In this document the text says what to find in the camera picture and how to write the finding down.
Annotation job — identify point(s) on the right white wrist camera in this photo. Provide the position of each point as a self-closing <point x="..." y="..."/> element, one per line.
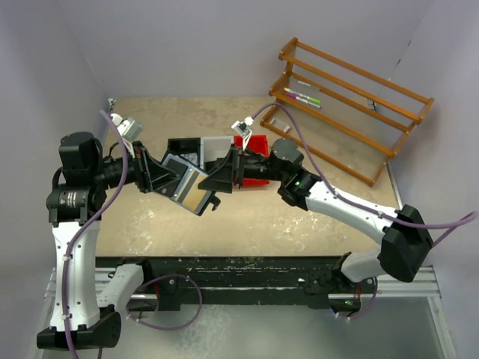
<point x="243" y="129"/>

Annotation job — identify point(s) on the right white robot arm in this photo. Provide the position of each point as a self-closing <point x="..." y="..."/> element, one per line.
<point x="403" y="242"/>

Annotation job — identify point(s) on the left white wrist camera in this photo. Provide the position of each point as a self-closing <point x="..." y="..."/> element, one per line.
<point x="128" y="128"/>

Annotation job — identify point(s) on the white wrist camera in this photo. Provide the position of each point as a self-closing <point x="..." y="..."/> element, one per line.
<point x="128" y="128"/>
<point x="243" y="129"/>

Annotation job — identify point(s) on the grey marker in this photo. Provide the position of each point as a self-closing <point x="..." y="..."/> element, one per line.
<point x="305" y="84"/>

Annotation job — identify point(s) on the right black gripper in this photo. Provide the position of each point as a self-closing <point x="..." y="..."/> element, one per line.
<point x="221" y="178"/>

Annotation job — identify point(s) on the black plastic bin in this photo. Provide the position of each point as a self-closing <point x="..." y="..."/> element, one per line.
<point x="188" y="148"/>

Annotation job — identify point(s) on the black card holder wallet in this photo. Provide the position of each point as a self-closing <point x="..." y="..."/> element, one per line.
<point x="184" y="191"/>

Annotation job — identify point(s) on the white plastic bin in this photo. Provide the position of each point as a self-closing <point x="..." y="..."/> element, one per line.
<point x="214" y="147"/>

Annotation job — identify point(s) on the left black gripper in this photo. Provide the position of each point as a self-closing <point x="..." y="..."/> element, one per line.
<point x="150" y="174"/>

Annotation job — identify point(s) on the green capped marker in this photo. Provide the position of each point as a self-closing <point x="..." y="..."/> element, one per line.
<point x="298" y="94"/>

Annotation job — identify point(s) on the red plastic bin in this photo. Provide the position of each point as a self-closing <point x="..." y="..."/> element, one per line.
<point x="258" y="144"/>

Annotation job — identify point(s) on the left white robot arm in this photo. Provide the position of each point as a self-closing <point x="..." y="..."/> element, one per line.
<point x="75" y="205"/>

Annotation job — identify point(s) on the wooden tiered rack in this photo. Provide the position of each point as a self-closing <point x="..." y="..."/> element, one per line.
<point x="364" y="120"/>

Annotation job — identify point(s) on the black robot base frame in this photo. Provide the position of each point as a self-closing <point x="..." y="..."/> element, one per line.
<point x="168" y="283"/>

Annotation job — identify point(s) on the pink marker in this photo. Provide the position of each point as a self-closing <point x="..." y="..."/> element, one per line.
<point x="304" y="100"/>

